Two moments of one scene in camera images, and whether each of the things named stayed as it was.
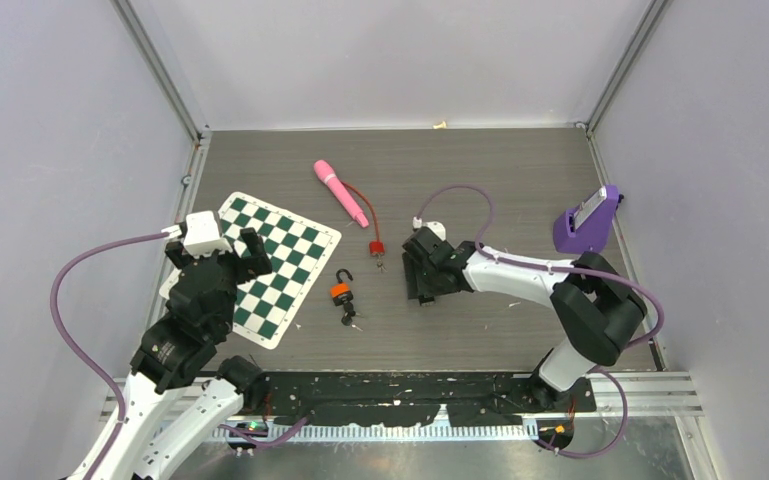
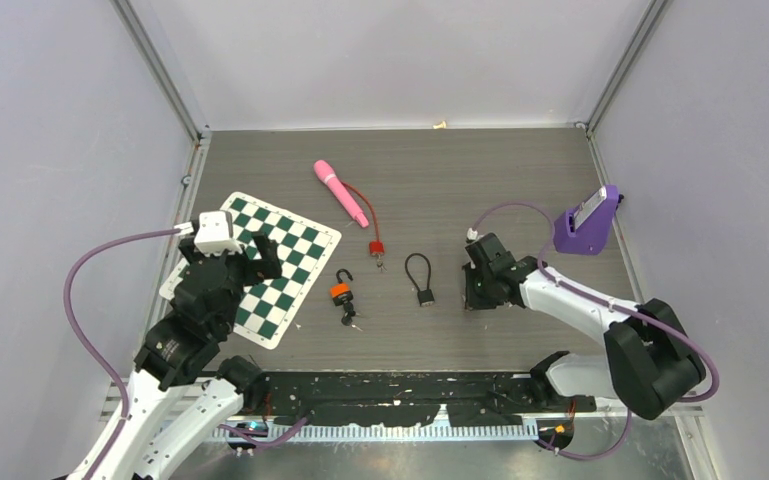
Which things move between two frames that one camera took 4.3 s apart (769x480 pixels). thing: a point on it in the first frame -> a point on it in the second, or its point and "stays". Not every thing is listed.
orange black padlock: (341, 292) stays
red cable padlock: (378, 246) stays
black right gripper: (416, 283) -> (473, 302)
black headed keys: (349, 312) stays
